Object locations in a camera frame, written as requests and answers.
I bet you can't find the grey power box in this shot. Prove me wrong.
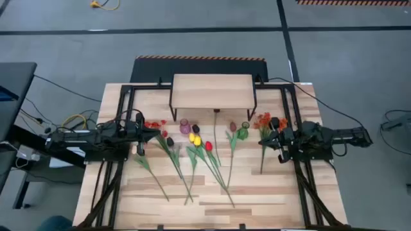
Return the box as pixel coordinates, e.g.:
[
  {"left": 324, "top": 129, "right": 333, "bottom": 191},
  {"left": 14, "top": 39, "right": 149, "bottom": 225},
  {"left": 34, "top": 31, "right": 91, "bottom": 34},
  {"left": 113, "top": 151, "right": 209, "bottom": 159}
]
[{"left": 15, "top": 144, "right": 41, "bottom": 161}]

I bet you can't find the cream artificial tulip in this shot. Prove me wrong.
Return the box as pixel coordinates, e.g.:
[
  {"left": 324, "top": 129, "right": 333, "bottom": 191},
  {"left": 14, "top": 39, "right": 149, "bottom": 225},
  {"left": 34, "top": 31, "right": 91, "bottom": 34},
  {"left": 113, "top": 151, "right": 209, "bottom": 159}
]
[{"left": 131, "top": 146, "right": 170, "bottom": 202}]

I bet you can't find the black floor cable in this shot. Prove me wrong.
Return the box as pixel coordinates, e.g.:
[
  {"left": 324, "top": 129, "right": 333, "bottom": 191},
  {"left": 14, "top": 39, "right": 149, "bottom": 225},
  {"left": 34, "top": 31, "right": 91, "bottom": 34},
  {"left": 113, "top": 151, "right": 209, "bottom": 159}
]
[{"left": 33, "top": 74, "right": 102, "bottom": 103}]

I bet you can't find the orange artificial flower bunch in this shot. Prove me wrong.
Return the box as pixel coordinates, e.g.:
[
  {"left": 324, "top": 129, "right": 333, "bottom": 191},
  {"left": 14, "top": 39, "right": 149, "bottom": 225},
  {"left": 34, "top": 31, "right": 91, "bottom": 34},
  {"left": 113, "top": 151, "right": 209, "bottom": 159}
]
[{"left": 252, "top": 112, "right": 289, "bottom": 175}]

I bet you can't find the dark device with blue screen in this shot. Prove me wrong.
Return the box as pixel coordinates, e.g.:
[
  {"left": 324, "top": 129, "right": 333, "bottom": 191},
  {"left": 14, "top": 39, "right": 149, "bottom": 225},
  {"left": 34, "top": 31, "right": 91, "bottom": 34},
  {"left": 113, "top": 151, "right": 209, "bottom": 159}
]
[{"left": 0, "top": 85, "right": 19, "bottom": 103}]

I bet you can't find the yellow floor cable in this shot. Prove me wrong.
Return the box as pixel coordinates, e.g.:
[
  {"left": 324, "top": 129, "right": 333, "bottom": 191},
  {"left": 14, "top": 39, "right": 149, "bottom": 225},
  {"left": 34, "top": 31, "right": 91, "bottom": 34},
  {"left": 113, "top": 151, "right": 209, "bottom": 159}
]
[{"left": 89, "top": 0, "right": 121, "bottom": 12}]

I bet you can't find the white paper sheet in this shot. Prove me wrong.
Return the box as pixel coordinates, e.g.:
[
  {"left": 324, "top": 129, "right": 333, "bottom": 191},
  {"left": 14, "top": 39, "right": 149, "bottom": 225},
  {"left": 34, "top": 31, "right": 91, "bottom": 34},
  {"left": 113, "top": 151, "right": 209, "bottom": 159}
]
[{"left": 49, "top": 130, "right": 87, "bottom": 169}]

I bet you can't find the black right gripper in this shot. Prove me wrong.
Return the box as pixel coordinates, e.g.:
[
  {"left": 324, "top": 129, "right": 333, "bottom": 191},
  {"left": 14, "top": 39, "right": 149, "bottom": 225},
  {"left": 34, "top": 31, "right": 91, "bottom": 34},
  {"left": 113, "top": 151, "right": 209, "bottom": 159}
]
[{"left": 258, "top": 117, "right": 295, "bottom": 164}]

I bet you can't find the red artificial tulip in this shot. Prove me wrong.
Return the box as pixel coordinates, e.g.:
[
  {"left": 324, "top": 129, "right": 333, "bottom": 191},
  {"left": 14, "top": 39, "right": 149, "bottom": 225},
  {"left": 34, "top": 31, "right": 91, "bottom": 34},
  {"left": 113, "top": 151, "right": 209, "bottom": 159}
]
[{"left": 204, "top": 141, "right": 236, "bottom": 209}]

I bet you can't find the mauve artificial tulip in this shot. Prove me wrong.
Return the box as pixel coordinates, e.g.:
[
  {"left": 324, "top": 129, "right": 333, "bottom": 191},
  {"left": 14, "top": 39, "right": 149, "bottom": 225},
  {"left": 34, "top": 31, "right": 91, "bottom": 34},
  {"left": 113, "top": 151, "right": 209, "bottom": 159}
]
[{"left": 225, "top": 121, "right": 239, "bottom": 189}]

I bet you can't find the green glass vase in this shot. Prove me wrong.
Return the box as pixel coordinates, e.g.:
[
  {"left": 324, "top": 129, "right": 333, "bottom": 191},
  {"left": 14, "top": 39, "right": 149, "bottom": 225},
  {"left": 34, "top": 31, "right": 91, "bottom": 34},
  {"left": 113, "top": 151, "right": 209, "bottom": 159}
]
[{"left": 236, "top": 121, "right": 250, "bottom": 141}]

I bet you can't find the purple glass vase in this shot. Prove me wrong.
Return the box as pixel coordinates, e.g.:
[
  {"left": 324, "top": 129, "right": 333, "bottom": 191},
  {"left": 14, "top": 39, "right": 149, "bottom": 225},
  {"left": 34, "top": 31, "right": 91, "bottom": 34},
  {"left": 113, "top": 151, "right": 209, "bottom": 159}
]
[{"left": 179, "top": 118, "right": 192, "bottom": 135}]

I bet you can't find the wooden shelf with black legs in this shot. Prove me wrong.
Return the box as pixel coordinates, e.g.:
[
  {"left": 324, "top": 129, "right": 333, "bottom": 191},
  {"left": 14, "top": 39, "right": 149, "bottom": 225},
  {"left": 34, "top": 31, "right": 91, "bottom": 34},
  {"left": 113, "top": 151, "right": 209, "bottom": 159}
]
[{"left": 169, "top": 73, "right": 258, "bottom": 122}]

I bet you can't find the yellow coiled cable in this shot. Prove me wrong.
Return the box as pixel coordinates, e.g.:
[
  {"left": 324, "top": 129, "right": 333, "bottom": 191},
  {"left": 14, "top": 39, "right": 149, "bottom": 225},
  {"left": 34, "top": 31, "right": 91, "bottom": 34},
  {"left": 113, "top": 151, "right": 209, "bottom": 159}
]
[{"left": 60, "top": 114, "right": 88, "bottom": 130}]

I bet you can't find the black hazard-striped floor mat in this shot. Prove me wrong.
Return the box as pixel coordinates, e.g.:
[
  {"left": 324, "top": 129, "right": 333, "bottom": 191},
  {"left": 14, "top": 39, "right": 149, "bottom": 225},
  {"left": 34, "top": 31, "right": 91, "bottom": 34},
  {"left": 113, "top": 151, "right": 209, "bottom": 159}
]
[{"left": 130, "top": 55, "right": 269, "bottom": 83}]

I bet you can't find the hazard-striped floor strip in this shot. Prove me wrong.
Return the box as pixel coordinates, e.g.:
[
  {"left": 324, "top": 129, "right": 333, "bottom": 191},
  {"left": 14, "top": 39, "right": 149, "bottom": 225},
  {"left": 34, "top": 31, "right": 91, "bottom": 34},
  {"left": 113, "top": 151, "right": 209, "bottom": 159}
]
[{"left": 295, "top": 0, "right": 411, "bottom": 6}]

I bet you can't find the black tulip with bare stem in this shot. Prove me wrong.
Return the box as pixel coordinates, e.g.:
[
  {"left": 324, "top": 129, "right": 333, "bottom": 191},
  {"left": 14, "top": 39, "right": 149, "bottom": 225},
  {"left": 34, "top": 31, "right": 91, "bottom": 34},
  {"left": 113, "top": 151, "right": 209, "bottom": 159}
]
[{"left": 213, "top": 108, "right": 222, "bottom": 167}]

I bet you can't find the black desk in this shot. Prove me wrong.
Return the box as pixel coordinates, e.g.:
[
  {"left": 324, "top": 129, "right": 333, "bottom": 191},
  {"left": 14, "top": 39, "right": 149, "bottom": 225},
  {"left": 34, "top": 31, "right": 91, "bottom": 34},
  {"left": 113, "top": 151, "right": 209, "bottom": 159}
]
[{"left": 0, "top": 62, "right": 87, "bottom": 210}]

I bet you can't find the black metal table frame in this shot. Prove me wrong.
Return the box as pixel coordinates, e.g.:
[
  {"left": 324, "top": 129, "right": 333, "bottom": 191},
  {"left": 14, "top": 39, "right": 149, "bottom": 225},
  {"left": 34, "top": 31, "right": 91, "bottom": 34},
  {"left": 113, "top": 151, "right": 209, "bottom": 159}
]
[{"left": 74, "top": 76, "right": 351, "bottom": 231}]

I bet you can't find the grey floor device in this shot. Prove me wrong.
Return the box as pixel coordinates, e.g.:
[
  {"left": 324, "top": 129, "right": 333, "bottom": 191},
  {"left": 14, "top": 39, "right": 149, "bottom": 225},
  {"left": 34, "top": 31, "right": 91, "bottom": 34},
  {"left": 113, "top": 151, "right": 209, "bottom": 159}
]
[{"left": 381, "top": 115, "right": 411, "bottom": 132}]

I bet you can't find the black cable to right arm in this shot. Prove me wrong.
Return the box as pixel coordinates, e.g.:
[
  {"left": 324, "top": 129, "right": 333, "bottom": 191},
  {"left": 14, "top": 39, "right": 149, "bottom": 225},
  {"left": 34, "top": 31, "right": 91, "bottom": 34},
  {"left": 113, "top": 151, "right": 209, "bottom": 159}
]
[{"left": 268, "top": 76, "right": 365, "bottom": 128}]

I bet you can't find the dark teal round object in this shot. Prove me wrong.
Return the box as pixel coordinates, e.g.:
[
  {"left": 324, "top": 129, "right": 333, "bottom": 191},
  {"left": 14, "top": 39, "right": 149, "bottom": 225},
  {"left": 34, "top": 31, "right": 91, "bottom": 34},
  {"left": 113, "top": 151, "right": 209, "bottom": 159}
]
[{"left": 37, "top": 215, "right": 73, "bottom": 231}]

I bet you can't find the red artificial flower bunch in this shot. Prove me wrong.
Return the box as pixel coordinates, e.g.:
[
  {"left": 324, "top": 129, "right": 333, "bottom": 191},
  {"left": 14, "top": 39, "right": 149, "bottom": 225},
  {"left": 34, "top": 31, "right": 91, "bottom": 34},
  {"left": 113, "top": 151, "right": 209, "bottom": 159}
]
[{"left": 143, "top": 119, "right": 184, "bottom": 178}]

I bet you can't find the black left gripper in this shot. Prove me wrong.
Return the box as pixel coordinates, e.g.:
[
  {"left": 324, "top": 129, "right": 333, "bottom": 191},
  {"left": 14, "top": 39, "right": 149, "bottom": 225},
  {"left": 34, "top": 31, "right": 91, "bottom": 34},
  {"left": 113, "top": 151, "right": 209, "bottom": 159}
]
[{"left": 127, "top": 111, "right": 161, "bottom": 157}]

